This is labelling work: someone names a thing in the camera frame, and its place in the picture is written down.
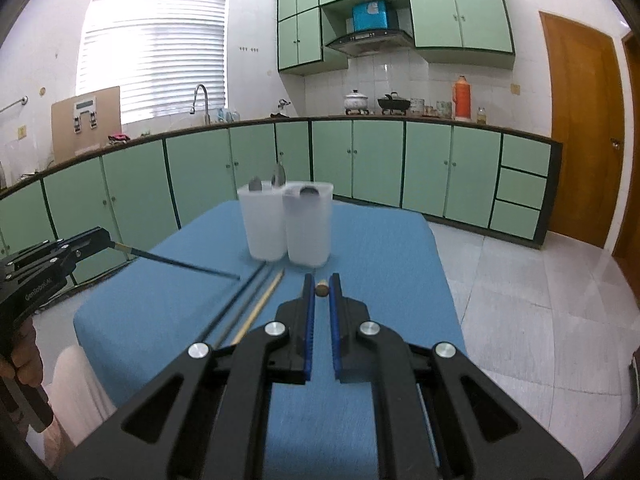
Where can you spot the person's left hand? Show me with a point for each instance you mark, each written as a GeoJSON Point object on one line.
{"type": "Point", "coordinates": [25, 355]}

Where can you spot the blue box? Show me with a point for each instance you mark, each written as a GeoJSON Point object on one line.
{"type": "Point", "coordinates": [370, 15]}

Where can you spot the wooden door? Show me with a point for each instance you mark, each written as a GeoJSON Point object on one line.
{"type": "Point", "coordinates": [580, 130]}
{"type": "Point", "coordinates": [631, 160]}

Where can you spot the grey chopstick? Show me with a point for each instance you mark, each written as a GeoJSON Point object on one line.
{"type": "Point", "coordinates": [245, 310]}

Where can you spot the green wall cabinets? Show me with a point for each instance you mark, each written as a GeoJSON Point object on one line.
{"type": "Point", "coordinates": [475, 15]}

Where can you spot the clear plastic bottles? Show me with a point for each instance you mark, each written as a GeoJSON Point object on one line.
{"type": "Point", "coordinates": [228, 116]}

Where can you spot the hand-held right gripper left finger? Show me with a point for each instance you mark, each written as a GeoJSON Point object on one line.
{"type": "Point", "coordinates": [311, 340]}

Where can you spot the range hood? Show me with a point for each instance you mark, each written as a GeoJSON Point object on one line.
{"type": "Point", "coordinates": [370, 40]}

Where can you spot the black spoon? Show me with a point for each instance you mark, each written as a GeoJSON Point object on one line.
{"type": "Point", "coordinates": [308, 191]}

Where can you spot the red cloth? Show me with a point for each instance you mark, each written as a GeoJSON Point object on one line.
{"type": "Point", "coordinates": [119, 137]}

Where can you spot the green base kitchen cabinets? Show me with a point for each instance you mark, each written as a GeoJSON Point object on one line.
{"type": "Point", "coordinates": [380, 160]}

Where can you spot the black wok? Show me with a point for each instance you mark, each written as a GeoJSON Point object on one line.
{"type": "Point", "coordinates": [393, 105]}

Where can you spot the wall towel bar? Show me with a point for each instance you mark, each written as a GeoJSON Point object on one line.
{"type": "Point", "coordinates": [12, 105]}

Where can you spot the glass jar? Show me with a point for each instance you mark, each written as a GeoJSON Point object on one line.
{"type": "Point", "coordinates": [481, 116]}

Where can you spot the orange thermos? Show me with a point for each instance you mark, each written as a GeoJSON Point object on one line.
{"type": "Point", "coordinates": [462, 100]}

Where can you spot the white cooking pot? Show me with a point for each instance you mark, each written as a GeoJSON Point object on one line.
{"type": "Point", "coordinates": [356, 102]}

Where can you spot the blue tablecloth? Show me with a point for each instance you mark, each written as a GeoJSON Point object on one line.
{"type": "Point", "coordinates": [375, 260]}

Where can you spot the cardboard box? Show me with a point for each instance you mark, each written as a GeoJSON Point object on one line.
{"type": "Point", "coordinates": [107, 130]}

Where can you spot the white window blind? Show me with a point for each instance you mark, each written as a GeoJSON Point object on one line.
{"type": "Point", "coordinates": [150, 50]}

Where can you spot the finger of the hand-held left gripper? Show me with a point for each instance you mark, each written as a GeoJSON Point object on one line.
{"type": "Point", "coordinates": [75, 242]}
{"type": "Point", "coordinates": [85, 254]}

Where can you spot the white two-compartment utensil holder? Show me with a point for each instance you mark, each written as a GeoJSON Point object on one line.
{"type": "Point", "coordinates": [265, 230]}

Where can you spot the metal kitchen faucet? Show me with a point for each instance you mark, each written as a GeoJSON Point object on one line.
{"type": "Point", "coordinates": [206, 105]}

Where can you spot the dark blue chopstick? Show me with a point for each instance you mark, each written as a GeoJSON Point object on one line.
{"type": "Point", "coordinates": [190, 266]}
{"type": "Point", "coordinates": [232, 302]}

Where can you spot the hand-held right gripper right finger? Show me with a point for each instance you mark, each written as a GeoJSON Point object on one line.
{"type": "Point", "coordinates": [334, 340]}

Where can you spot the black flat case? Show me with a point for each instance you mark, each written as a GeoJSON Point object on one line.
{"type": "Point", "coordinates": [636, 375]}

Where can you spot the wooden chopstick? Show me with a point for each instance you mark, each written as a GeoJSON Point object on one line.
{"type": "Point", "coordinates": [321, 290]}
{"type": "Point", "coordinates": [260, 305]}

